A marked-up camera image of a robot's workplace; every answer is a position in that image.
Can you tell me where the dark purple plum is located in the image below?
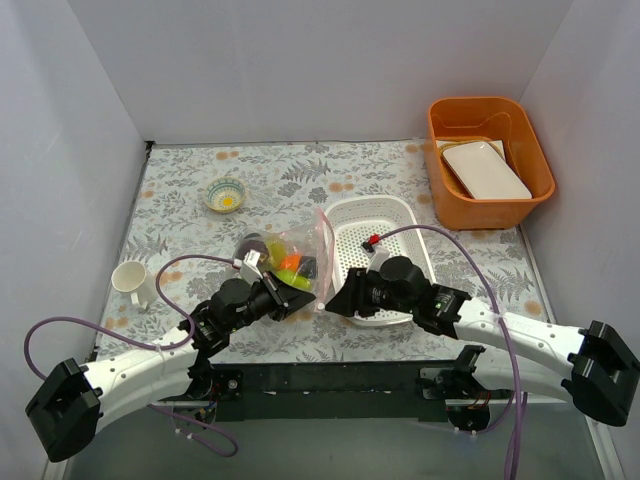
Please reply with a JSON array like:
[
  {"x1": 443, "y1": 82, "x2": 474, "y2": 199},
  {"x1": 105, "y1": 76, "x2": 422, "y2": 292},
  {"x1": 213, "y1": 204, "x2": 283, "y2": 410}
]
[{"x1": 297, "y1": 256, "x2": 318, "y2": 279}]

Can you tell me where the green pear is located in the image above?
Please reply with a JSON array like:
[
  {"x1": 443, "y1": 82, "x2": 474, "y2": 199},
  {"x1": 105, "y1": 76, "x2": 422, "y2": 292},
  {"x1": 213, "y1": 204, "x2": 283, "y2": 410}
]
[{"x1": 275, "y1": 269, "x2": 312, "y2": 292}]

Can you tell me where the dark red apple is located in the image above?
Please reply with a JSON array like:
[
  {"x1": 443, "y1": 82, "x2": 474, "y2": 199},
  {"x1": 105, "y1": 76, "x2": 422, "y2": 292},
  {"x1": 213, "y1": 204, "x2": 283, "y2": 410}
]
[{"x1": 235, "y1": 234, "x2": 270, "y2": 262}]

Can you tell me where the clear zip top bag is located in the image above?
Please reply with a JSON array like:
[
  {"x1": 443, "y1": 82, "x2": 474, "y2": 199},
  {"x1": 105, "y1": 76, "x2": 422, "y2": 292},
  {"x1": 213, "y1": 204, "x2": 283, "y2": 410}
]
[{"x1": 232, "y1": 209, "x2": 336, "y2": 312}]

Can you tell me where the yellow banana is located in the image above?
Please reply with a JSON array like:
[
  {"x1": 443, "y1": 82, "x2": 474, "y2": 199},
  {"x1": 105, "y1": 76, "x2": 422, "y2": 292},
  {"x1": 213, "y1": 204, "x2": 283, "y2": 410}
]
[{"x1": 266, "y1": 240, "x2": 288, "y2": 266}]

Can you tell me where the orange fruit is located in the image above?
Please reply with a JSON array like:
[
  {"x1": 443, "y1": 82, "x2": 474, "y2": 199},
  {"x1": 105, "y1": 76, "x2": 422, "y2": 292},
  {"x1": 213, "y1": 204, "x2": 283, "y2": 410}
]
[{"x1": 279, "y1": 254, "x2": 302, "y2": 271}]

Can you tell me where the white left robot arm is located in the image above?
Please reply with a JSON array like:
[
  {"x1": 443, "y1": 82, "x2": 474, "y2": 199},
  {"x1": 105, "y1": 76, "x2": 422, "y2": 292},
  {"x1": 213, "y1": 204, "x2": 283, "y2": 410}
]
[{"x1": 25, "y1": 275, "x2": 316, "y2": 462}]

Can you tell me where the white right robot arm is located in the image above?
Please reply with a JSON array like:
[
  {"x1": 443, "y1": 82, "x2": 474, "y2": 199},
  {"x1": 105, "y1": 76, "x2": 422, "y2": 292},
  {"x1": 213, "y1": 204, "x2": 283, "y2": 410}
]
[{"x1": 326, "y1": 256, "x2": 639, "y2": 427}]

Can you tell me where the white perforated plastic basket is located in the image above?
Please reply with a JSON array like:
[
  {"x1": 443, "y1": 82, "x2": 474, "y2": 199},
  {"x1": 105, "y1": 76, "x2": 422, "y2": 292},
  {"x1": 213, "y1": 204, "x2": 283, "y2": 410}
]
[{"x1": 322, "y1": 195, "x2": 436, "y2": 327}]

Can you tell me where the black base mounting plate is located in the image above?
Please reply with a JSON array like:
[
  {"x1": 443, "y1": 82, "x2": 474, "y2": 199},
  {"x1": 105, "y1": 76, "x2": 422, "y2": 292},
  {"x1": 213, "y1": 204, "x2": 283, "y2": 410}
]
[{"x1": 199, "y1": 359, "x2": 514, "y2": 424}]

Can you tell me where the floral patterned table mat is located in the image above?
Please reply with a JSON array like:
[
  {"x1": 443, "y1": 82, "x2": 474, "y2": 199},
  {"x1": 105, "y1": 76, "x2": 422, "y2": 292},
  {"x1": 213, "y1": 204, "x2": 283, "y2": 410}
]
[{"x1": 95, "y1": 140, "x2": 549, "y2": 359}]

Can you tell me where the white paper cup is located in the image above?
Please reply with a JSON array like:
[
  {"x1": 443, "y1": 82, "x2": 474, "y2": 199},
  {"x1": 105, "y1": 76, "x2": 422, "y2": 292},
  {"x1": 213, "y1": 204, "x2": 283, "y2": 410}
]
[{"x1": 111, "y1": 260, "x2": 157, "y2": 311}]

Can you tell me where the patterned small bowl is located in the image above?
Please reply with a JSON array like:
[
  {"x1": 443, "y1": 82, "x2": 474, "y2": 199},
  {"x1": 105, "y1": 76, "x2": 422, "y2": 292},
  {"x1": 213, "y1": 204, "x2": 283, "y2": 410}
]
[{"x1": 203, "y1": 176, "x2": 247, "y2": 214}]

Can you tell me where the white rectangular plate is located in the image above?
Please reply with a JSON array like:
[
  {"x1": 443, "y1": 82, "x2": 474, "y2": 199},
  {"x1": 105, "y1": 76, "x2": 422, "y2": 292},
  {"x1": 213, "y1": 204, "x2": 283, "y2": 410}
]
[{"x1": 437, "y1": 140, "x2": 532, "y2": 200}]

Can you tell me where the orange plastic tub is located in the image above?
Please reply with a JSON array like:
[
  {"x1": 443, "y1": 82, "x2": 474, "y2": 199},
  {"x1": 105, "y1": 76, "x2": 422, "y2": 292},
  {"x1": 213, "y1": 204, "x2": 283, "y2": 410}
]
[{"x1": 424, "y1": 97, "x2": 556, "y2": 230}]

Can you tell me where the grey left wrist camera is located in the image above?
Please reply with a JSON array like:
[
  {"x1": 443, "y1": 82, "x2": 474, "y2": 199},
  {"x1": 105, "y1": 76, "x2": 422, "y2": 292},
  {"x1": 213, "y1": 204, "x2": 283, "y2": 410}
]
[{"x1": 240, "y1": 250, "x2": 263, "y2": 284}]

